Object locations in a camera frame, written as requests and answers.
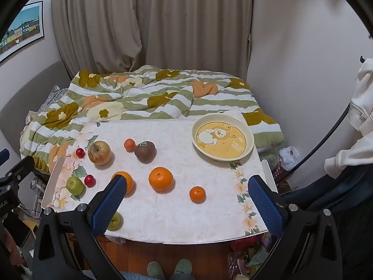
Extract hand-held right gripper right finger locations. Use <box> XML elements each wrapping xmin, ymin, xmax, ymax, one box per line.
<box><xmin>247</xmin><ymin>175</ymin><xmax>344</xmax><ymax>280</ymax></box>

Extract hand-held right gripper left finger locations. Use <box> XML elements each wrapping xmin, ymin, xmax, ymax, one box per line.
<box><xmin>31</xmin><ymin>176</ymin><xmax>129</xmax><ymax>280</ymax></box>

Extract green apple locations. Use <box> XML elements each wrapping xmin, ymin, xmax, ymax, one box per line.
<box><xmin>107</xmin><ymin>212</ymin><xmax>121</xmax><ymax>231</ymax></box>
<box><xmin>66</xmin><ymin>176</ymin><xmax>85</xmax><ymax>195</ymax></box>

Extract medium orange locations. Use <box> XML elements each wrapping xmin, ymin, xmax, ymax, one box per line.
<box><xmin>111</xmin><ymin>171</ymin><xmax>135</xmax><ymax>194</ymax></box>

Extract large orange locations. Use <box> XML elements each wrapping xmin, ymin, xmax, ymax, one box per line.
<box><xmin>149</xmin><ymin>166</ymin><xmax>174</xmax><ymax>192</ymax></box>

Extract cream plate with cartoon print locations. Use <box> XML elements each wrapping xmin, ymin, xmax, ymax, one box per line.
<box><xmin>192</xmin><ymin>114</ymin><xmax>255</xmax><ymax>161</ymax></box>

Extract purple patterned cloth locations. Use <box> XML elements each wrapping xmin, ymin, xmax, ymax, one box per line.
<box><xmin>272</xmin><ymin>163</ymin><xmax>287</xmax><ymax>181</ymax></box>

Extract light green cloth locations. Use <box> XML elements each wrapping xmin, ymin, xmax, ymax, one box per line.
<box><xmin>259</xmin><ymin>149</ymin><xmax>280</xmax><ymax>167</ymax></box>

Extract yellow-brown apple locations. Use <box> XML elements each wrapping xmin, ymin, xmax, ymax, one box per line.
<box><xmin>88</xmin><ymin>140</ymin><xmax>112</xmax><ymax>165</ymax></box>

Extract white plastic bag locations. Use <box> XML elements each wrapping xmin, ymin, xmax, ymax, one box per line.
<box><xmin>279</xmin><ymin>146</ymin><xmax>300</xmax><ymax>171</ymax></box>

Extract brown kiwi with green sticker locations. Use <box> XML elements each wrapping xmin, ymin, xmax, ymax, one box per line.
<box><xmin>134</xmin><ymin>141</ymin><xmax>157</xmax><ymax>164</ymax></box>

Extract grey padded headboard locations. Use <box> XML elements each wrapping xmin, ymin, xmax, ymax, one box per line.
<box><xmin>0</xmin><ymin>60</ymin><xmax>70</xmax><ymax>158</ymax></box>

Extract white floral tablecloth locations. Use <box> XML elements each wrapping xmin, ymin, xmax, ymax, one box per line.
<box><xmin>51</xmin><ymin>111</ymin><xmax>270</xmax><ymax>244</ymax></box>

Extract dark cloth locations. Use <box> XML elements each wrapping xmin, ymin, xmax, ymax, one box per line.
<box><xmin>280</xmin><ymin>163</ymin><xmax>373</xmax><ymax>212</ymax></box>

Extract green slipper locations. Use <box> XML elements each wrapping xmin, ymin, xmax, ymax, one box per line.
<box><xmin>146</xmin><ymin>262</ymin><xmax>166</xmax><ymax>279</ymax></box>
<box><xmin>174</xmin><ymin>259</ymin><xmax>193</xmax><ymax>276</ymax></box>

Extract green striped floral blanket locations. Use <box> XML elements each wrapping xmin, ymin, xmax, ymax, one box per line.
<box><xmin>20</xmin><ymin>64</ymin><xmax>284</xmax><ymax>172</ymax></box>

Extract white jacket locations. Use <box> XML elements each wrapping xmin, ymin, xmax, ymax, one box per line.
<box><xmin>324</xmin><ymin>58</ymin><xmax>373</xmax><ymax>178</ymax></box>

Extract beige curtain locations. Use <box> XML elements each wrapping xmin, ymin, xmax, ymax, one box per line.
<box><xmin>51</xmin><ymin>0</ymin><xmax>254</xmax><ymax>79</ymax></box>

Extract thick black cable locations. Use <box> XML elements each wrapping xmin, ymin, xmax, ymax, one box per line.
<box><xmin>278</xmin><ymin>103</ymin><xmax>352</xmax><ymax>183</ymax></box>

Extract wall poster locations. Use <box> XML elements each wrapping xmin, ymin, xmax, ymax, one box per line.
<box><xmin>0</xmin><ymin>0</ymin><xmax>45</xmax><ymax>63</ymax></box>

